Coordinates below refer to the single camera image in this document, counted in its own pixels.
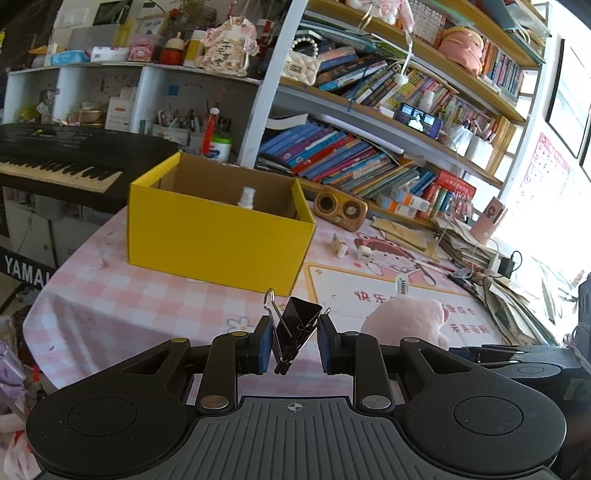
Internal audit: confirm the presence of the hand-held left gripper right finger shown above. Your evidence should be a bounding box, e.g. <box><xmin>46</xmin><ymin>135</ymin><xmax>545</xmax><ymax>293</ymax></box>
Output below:
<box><xmin>318</xmin><ymin>315</ymin><xmax>467</xmax><ymax>410</ymax></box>

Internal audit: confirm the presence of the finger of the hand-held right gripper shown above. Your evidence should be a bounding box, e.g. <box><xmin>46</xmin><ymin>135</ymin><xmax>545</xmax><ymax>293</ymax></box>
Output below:
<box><xmin>450</xmin><ymin>344</ymin><xmax>583</xmax><ymax>376</ymax></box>

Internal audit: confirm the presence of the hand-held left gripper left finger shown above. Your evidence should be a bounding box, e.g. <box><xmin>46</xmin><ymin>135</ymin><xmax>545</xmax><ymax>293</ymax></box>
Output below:
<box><xmin>122</xmin><ymin>316</ymin><xmax>274</xmax><ymax>411</ymax></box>

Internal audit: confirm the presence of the black binder clip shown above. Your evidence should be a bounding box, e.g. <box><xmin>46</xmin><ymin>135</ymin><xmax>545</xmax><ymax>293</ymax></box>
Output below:
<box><xmin>263</xmin><ymin>288</ymin><xmax>332</xmax><ymax>374</ymax></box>

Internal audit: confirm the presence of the yellow cardboard box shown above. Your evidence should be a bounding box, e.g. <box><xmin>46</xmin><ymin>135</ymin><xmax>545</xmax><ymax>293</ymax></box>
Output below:
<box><xmin>128</xmin><ymin>151</ymin><xmax>317</xmax><ymax>297</ymax></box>

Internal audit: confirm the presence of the white desktop shelf unit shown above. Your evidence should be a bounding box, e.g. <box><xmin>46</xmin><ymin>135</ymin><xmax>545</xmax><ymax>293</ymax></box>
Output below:
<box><xmin>4</xmin><ymin>62</ymin><xmax>264</xmax><ymax>167</ymax></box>

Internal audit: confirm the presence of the pile of papers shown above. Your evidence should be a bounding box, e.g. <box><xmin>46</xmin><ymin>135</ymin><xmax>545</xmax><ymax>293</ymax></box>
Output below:
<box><xmin>374</xmin><ymin>217</ymin><xmax>559</xmax><ymax>344</ymax></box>

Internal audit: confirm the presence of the pink printed desk mat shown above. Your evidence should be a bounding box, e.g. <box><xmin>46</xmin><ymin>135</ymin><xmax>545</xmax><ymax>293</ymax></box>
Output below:
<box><xmin>305</xmin><ymin>231</ymin><xmax>504</xmax><ymax>347</ymax></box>

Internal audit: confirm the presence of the pink plush toy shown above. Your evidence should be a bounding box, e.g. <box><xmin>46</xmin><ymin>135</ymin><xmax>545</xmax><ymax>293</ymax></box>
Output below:
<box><xmin>360</xmin><ymin>276</ymin><xmax>451</xmax><ymax>352</ymax></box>

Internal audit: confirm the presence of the black power adapter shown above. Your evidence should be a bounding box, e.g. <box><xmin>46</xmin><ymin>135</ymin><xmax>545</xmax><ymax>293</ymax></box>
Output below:
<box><xmin>499</xmin><ymin>251</ymin><xmax>522</xmax><ymax>278</ymax></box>

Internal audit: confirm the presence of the brown retro radio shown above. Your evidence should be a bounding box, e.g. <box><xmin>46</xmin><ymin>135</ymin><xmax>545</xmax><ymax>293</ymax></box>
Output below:
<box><xmin>314</xmin><ymin>186</ymin><xmax>369</xmax><ymax>232</ymax></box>

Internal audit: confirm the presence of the pink checked tablecloth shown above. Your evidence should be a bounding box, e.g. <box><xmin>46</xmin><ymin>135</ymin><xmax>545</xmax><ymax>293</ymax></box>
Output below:
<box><xmin>23</xmin><ymin>203</ymin><xmax>509</xmax><ymax>402</ymax></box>

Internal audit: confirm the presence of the red box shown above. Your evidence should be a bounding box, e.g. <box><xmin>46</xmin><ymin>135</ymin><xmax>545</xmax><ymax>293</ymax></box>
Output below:
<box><xmin>431</xmin><ymin>168</ymin><xmax>477</xmax><ymax>217</ymax></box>

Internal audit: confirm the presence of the row of colourful books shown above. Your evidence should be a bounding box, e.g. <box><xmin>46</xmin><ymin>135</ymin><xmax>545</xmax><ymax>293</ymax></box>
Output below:
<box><xmin>259</xmin><ymin>122</ymin><xmax>439</xmax><ymax>204</ymax></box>

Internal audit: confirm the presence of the white jar with green lid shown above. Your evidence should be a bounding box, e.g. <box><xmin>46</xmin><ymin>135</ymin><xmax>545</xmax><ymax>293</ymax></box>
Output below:
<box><xmin>207</xmin><ymin>131</ymin><xmax>233</xmax><ymax>163</ymax></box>

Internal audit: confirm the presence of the red tube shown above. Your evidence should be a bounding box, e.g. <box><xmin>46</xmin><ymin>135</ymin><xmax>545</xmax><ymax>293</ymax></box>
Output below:
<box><xmin>201</xmin><ymin>107</ymin><xmax>220</xmax><ymax>155</ymax></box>

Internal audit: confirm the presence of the pen holder with pens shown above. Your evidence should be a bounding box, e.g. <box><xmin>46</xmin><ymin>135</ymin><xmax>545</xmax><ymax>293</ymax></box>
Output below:
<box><xmin>151</xmin><ymin>104</ymin><xmax>232</xmax><ymax>146</ymax></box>

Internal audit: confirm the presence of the smartphone with lit screen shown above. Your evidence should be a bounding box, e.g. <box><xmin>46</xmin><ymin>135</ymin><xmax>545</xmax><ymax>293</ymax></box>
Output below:
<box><xmin>397</xmin><ymin>103</ymin><xmax>443</xmax><ymax>139</ymax></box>

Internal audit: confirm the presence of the white box with orange label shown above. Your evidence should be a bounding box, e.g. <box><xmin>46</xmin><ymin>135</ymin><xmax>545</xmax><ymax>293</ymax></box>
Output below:
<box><xmin>105</xmin><ymin>97</ymin><xmax>136</xmax><ymax>131</ymax></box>

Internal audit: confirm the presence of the stack of dark books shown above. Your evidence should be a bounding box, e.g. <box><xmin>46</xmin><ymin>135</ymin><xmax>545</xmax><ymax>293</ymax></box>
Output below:
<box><xmin>314</xmin><ymin>41</ymin><xmax>458</xmax><ymax>112</ymax></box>

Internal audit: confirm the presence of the black electronic keyboard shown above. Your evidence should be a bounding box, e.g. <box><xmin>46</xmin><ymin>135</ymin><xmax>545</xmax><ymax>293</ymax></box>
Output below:
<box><xmin>0</xmin><ymin>122</ymin><xmax>181</xmax><ymax>217</ymax></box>

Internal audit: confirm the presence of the white quilted purse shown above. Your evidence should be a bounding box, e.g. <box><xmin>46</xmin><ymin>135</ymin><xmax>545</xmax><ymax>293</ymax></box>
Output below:
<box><xmin>281</xmin><ymin>37</ymin><xmax>321</xmax><ymax>86</ymax></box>

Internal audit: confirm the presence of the lucky cat figurine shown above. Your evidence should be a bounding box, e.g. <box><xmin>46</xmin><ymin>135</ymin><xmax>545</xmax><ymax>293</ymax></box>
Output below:
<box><xmin>201</xmin><ymin>16</ymin><xmax>257</xmax><ymax>77</ymax></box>

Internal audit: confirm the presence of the white and yellow bottle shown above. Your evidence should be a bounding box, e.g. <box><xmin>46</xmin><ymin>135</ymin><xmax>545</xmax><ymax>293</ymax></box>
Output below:
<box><xmin>184</xmin><ymin>30</ymin><xmax>206</xmax><ymax>68</ymax></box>

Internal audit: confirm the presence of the pink plush bag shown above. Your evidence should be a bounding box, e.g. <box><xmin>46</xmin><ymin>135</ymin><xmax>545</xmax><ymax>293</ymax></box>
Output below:
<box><xmin>438</xmin><ymin>25</ymin><xmax>485</xmax><ymax>77</ymax></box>

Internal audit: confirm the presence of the pink patterned box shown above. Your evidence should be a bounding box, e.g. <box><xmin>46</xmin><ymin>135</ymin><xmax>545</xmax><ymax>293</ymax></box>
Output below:
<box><xmin>128</xmin><ymin>42</ymin><xmax>162</xmax><ymax>62</ymax></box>

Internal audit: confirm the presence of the white tissue pack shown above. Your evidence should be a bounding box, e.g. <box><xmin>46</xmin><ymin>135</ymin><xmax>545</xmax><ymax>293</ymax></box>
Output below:
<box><xmin>90</xmin><ymin>46</ymin><xmax>127</xmax><ymax>63</ymax></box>

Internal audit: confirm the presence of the silver laptop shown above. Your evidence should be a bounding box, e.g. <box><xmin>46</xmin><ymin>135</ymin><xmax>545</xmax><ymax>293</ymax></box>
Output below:
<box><xmin>68</xmin><ymin>23</ymin><xmax>121</xmax><ymax>51</ymax></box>

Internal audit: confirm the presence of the pink wall poster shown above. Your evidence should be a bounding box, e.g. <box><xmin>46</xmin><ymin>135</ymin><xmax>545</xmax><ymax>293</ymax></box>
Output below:
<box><xmin>526</xmin><ymin>131</ymin><xmax>573</xmax><ymax>199</ymax></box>

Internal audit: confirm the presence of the framed wall picture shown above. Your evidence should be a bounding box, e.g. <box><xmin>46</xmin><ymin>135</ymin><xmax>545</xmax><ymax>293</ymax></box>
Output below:
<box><xmin>545</xmin><ymin>39</ymin><xmax>591</xmax><ymax>160</ymax></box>

